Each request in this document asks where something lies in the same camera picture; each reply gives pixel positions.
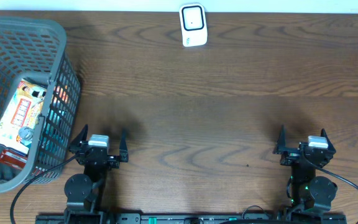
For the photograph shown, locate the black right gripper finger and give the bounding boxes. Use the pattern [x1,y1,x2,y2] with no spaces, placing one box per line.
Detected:
[275,125,286,152]
[320,128,335,152]

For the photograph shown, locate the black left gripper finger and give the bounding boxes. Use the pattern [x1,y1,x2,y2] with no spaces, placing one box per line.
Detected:
[70,124,88,148]
[119,129,129,157]

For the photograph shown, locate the teal bottle with grey cap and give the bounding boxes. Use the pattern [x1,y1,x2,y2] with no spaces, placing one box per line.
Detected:
[18,126,34,147]

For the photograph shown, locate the yellow snack chip bag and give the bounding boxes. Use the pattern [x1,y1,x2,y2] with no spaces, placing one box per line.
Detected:
[0,79,47,156]

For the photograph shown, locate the red orange snack bar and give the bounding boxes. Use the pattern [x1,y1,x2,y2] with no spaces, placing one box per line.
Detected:
[0,149,27,170]

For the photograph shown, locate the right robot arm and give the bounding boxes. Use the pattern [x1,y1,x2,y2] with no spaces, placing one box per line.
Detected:
[273,126,337,223]

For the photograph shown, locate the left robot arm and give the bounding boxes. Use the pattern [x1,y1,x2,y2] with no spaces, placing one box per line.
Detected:
[64,126,129,224]

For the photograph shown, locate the white barcode scanner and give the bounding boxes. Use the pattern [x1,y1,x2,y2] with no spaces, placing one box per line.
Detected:
[179,3,208,47]

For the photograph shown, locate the grey plastic shopping basket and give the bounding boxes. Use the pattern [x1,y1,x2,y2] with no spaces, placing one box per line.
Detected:
[0,16,80,193]

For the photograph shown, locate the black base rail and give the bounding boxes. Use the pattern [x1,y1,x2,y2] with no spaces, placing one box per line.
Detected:
[35,212,347,224]

